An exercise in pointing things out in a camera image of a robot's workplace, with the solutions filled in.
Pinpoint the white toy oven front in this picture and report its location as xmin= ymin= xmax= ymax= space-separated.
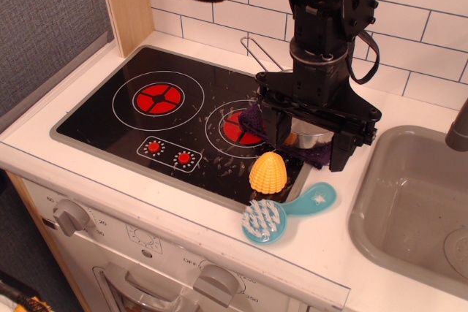
xmin=24 ymin=181 xmax=350 ymax=311

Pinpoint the wooden post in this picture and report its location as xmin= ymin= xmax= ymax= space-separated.
xmin=105 ymin=0 xmax=154 ymax=58

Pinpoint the gray oven door handle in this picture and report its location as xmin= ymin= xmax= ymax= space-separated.
xmin=102 ymin=264 xmax=200 ymax=311

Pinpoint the gray plastic sink basin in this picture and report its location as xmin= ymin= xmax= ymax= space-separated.
xmin=349 ymin=126 xmax=467 ymax=299

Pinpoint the black toy stove top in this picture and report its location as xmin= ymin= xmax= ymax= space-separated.
xmin=49 ymin=45 xmax=312 ymax=213

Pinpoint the blue brush with white bristles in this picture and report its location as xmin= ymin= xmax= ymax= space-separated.
xmin=241 ymin=182 xmax=337 ymax=244

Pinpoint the stainless steel pot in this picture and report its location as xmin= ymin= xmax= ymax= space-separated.
xmin=240 ymin=36 xmax=336 ymax=152

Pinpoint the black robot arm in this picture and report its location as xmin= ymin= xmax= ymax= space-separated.
xmin=255 ymin=0 xmax=382 ymax=172

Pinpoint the purple cloth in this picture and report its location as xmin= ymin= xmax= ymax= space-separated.
xmin=238 ymin=104 xmax=331 ymax=170

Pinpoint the yellow plastic corn piece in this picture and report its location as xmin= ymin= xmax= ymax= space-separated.
xmin=249 ymin=151 xmax=287 ymax=194

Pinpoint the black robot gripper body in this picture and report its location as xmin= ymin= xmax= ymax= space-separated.
xmin=255 ymin=47 xmax=382 ymax=144

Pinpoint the gray faucet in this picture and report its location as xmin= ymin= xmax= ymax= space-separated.
xmin=445 ymin=99 xmax=468 ymax=152

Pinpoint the gray oven temperature knob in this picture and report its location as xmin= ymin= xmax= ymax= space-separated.
xmin=193 ymin=265 xmax=240 ymax=308

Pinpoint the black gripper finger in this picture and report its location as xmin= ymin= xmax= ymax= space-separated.
xmin=260 ymin=100 xmax=292 ymax=148
xmin=329 ymin=130 xmax=363 ymax=172

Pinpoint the gray timer knob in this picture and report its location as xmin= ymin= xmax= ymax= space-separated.
xmin=53 ymin=199 xmax=90 ymax=237

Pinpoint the yellow black object on floor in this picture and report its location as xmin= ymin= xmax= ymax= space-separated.
xmin=1 ymin=281 xmax=52 ymax=312

